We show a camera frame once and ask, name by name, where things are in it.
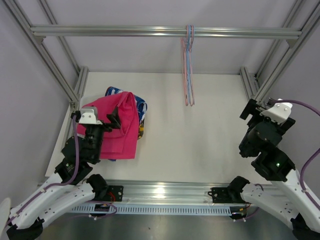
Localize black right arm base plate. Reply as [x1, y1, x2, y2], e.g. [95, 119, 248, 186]
[207, 187, 240, 204]

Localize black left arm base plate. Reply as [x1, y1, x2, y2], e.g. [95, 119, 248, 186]
[101, 185, 124, 203]

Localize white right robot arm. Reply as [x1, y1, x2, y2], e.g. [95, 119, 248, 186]
[227, 99, 320, 240]

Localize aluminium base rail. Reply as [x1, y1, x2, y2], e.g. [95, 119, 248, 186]
[62, 174, 250, 206]

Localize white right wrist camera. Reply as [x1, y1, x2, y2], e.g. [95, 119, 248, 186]
[259, 98, 293, 125]

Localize blue white patterned trousers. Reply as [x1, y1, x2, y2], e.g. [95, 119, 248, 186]
[105, 86, 148, 126]

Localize olive yellow camouflage trousers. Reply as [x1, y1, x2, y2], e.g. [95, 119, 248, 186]
[138, 123, 145, 139]

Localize aluminium hanging rail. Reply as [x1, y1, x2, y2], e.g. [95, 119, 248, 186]
[30, 24, 302, 40]

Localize pink trousers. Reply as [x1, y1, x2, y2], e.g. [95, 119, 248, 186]
[76, 91, 140, 164]

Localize light blue wire hanger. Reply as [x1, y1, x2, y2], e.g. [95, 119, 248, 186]
[185, 37, 190, 103]

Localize blue hanger of camouflage trousers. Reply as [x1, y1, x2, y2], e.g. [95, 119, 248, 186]
[187, 24, 195, 106]

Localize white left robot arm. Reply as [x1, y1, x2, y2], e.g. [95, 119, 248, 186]
[6, 106, 121, 240]

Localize white slotted cable duct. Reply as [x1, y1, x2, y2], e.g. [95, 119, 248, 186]
[66, 202, 245, 216]

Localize white plastic basket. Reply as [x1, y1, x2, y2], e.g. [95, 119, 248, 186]
[75, 95, 96, 111]

